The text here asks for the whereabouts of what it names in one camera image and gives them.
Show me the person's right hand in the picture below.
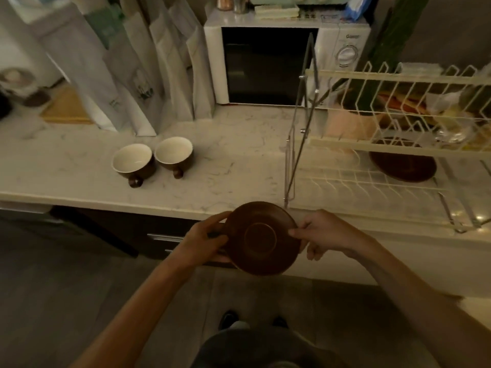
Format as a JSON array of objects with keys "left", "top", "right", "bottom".
[{"left": 288, "top": 209, "right": 374, "bottom": 262}]

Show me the person's left hand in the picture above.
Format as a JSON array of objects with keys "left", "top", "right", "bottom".
[{"left": 171, "top": 211, "right": 232, "bottom": 269}]

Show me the brown ceramic saucer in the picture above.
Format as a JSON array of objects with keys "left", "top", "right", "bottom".
[{"left": 224, "top": 201, "right": 302, "bottom": 276}]

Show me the person's right forearm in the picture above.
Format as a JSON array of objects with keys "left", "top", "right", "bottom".
[{"left": 347, "top": 239, "right": 491, "bottom": 368}]

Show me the person's left forearm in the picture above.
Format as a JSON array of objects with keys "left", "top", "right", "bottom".
[{"left": 71, "top": 254, "right": 200, "bottom": 368}]

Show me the dark cabinet drawer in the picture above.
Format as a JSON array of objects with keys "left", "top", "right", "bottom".
[{"left": 50, "top": 206, "right": 235, "bottom": 269}]

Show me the brown cup with white inside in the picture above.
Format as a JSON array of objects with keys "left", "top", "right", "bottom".
[
  {"left": 154, "top": 136, "right": 194, "bottom": 180},
  {"left": 111, "top": 143, "right": 156, "bottom": 188}
]

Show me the pink plastic cup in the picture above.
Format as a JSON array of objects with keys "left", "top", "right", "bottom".
[{"left": 326, "top": 107, "right": 380, "bottom": 152}]

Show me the brown saucer in rack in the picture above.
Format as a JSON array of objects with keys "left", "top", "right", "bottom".
[{"left": 369, "top": 137, "right": 438, "bottom": 183}]

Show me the person's dark shirt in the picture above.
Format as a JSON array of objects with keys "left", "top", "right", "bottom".
[{"left": 191, "top": 326, "right": 350, "bottom": 368}]

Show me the white paper bag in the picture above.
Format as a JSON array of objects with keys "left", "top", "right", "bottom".
[
  {"left": 27, "top": 0, "right": 129, "bottom": 131},
  {"left": 169, "top": 0, "right": 216, "bottom": 120},
  {"left": 127, "top": 0, "right": 194, "bottom": 123},
  {"left": 86, "top": 4, "right": 169, "bottom": 137}
]

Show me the white microwave oven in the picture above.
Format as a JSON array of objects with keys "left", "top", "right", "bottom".
[{"left": 204, "top": 7, "right": 372, "bottom": 108}]

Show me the clear glass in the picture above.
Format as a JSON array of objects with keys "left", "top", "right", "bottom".
[{"left": 433, "top": 107, "right": 478, "bottom": 147}]

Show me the wooden cutting board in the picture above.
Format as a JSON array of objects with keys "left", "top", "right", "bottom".
[{"left": 39, "top": 85, "right": 94, "bottom": 124}]

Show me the green cloth on microwave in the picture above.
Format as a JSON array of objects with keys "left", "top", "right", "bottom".
[{"left": 254, "top": 4, "right": 300, "bottom": 19}]

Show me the blue white packet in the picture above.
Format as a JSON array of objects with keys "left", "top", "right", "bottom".
[{"left": 344, "top": 0, "right": 373, "bottom": 22}]

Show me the round grey coffee grinder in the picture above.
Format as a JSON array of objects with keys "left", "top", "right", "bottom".
[{"left": 0, "top": 67, "right": 50, "bottom": 108}]

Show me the cream wire dish rack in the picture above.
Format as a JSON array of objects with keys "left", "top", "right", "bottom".
[{"left": 283, "top": 32, "right": 491, "bottom": 234}]

